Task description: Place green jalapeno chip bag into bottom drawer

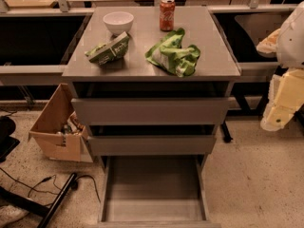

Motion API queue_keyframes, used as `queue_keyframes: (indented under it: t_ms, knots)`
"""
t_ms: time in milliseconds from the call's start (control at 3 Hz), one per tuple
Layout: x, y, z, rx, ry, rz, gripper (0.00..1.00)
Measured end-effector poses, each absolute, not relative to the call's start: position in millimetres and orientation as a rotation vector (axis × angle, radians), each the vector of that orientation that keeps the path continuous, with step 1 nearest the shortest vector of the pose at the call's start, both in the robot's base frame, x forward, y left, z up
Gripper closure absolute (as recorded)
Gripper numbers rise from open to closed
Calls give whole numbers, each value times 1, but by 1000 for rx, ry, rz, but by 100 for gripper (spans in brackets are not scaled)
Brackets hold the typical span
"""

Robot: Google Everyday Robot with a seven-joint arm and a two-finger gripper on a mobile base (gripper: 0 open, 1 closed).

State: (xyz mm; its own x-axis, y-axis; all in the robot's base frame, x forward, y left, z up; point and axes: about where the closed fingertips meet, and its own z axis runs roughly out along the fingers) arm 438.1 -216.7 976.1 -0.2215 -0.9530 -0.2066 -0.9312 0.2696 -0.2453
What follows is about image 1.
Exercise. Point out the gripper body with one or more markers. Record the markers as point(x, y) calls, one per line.
point(292, 45)

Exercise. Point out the green jalapeno chip bag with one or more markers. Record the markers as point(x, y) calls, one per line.
point(112, 51)

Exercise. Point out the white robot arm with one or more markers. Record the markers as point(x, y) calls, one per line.
point(287, 41)

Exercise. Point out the crumpled light green chip bag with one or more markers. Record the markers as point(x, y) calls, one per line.
point(169, 55)

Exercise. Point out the grey drawer cabinet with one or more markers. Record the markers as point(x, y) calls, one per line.
point(152, 130)

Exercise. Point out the open grey bottom drawer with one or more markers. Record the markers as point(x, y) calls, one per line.
point(154, 192)

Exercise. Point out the grey top drawer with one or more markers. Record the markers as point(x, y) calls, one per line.
point(150, 111)

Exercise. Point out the grey middle drawer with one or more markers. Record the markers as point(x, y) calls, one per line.
point(151, 145)

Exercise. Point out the grey right side table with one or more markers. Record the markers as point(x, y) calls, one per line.
point(243, 29)

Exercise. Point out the red soda can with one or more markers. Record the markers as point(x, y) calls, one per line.
point(167, 9)

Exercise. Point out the white ceramic bowl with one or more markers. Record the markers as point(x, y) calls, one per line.
point(118, 22)

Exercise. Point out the brown cardboard box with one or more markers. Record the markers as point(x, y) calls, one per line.
point(57, 130)

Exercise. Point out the black chair base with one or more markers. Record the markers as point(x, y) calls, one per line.
point(7, 142)

